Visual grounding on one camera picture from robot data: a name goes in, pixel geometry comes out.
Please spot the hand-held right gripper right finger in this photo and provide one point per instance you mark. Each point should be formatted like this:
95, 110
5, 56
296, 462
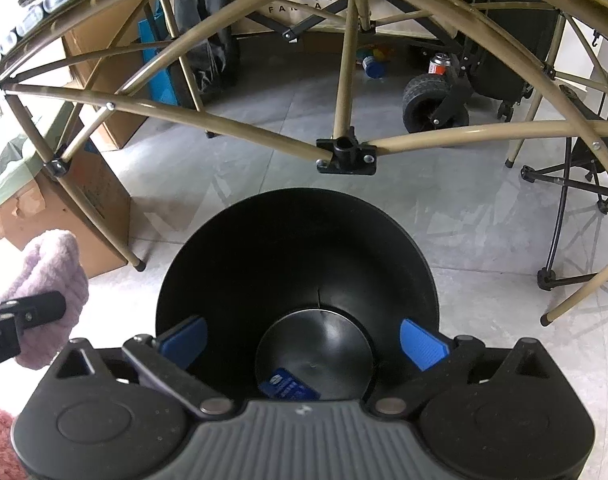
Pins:
421, 342

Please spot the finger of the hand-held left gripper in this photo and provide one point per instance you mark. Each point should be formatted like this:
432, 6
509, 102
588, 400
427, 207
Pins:
38, 307

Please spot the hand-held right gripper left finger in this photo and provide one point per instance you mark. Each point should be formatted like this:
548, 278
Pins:
186, 341

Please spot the black round bin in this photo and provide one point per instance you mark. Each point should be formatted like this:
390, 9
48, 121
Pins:
294, 250

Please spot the blue printed sticker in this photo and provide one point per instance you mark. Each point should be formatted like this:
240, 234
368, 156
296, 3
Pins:
286, 385

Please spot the large taped cardboard box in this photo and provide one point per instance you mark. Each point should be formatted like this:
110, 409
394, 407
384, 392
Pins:
93, 195

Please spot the black folding chair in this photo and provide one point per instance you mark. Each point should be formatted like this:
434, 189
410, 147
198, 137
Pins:
584, 170

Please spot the plain brown cardboard box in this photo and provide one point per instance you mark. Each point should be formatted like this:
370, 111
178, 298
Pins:
103, 60

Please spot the blue paper bag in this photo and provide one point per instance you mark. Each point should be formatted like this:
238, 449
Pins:
158, 67

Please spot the red white gas canister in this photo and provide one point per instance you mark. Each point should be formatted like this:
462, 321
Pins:
439, 65

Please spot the blue capped bottle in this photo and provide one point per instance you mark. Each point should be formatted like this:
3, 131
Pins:
374, 67

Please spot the colourful small toy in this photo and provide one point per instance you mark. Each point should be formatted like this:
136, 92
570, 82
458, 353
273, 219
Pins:
376, 52

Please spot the black suitcase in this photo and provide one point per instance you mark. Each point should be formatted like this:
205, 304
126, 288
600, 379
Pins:
519, 45

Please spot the dark grey bag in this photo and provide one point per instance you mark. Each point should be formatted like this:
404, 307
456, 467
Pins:
211, 20

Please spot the tan metal table frame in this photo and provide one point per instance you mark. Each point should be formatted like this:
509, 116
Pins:
264, 130

